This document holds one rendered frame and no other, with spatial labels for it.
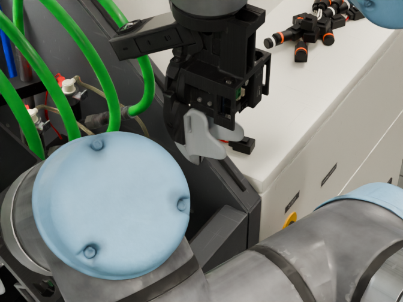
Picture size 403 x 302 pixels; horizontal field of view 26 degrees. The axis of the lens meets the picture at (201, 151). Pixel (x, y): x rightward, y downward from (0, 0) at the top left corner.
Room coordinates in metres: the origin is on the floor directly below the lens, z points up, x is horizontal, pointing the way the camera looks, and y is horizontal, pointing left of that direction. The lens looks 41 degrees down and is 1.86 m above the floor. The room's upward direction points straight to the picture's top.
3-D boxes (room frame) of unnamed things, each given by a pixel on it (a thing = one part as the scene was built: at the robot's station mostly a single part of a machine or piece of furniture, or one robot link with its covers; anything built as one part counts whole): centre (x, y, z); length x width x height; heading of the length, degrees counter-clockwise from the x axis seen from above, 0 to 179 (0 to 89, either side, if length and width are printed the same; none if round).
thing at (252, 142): (1.02, -0.02, 0.99); 0.12 x 0.02 x 0.02; 66
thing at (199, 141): (0.69, 0.00, 1.26); 0.06 x 0.03 x 0.09; 57
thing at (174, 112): (0.70, 0.02, 1.31); 0.05 x 0.02 x 0.09; 147
